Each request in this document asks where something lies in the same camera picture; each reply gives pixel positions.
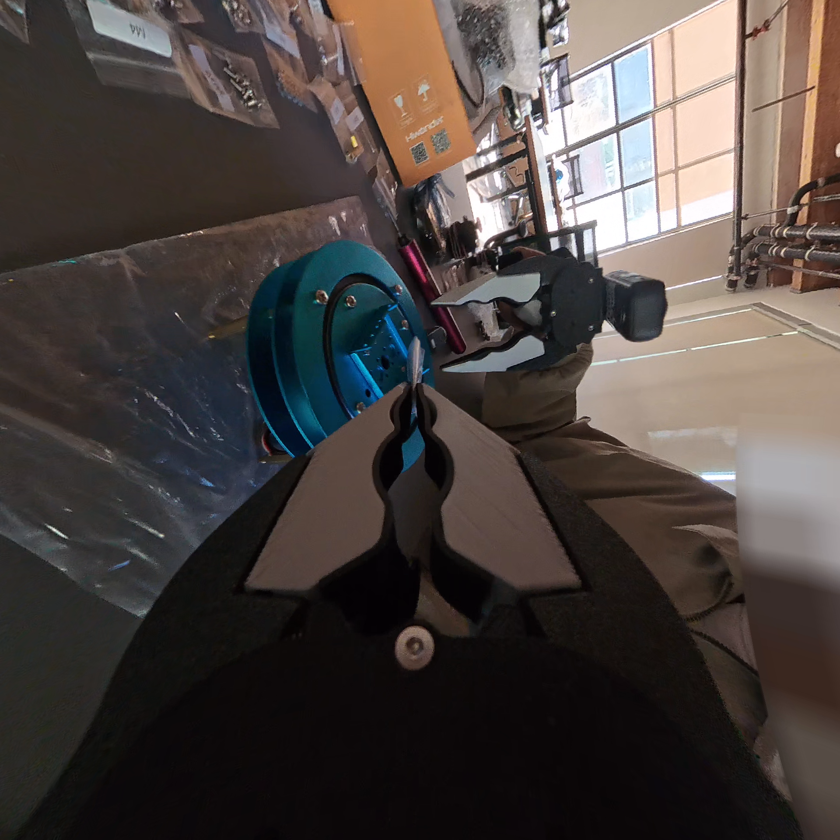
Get bubble wrap bundle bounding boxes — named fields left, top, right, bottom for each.
left=453, top=0, right=546, bottom=93

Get pile of small screw bags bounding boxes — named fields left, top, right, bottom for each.
left=0, top=0, right=401, bottom=198

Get bag of cables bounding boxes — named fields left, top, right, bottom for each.
left=412, top=177, right=457, bottom=250

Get large clear plastic bag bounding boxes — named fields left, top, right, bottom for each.
left=0, top=196, right=395, bottom=618

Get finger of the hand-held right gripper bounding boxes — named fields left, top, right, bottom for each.
left=430, top=271, right=544, bottom=309
left=440, top=333, right=548, bottom=376

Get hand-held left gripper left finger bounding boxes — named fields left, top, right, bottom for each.
left=243, top=382, right=422, bottom=635

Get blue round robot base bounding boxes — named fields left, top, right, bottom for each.
left=245, top=239, right=435, bottom=473

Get wooden beam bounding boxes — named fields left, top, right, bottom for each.
left=768, top=0, right=840, bottom=293

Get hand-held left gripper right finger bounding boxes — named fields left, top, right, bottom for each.
left=419, top=385, right=584, bottom=635

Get red screwdriver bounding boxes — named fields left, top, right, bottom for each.
left=395, top=236, right=468, bottom=355

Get black insulated pipes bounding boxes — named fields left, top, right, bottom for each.
left=725, top=177, right=840, bottom=290

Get orange cardboard box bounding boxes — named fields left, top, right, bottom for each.
left=327, top=0, right=476, bottom=188

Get large window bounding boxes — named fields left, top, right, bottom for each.
left=551, top=0, right=742, bottom=253

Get dark grey desk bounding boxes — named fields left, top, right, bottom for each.
left=0, top=0, right=473, bottom=840

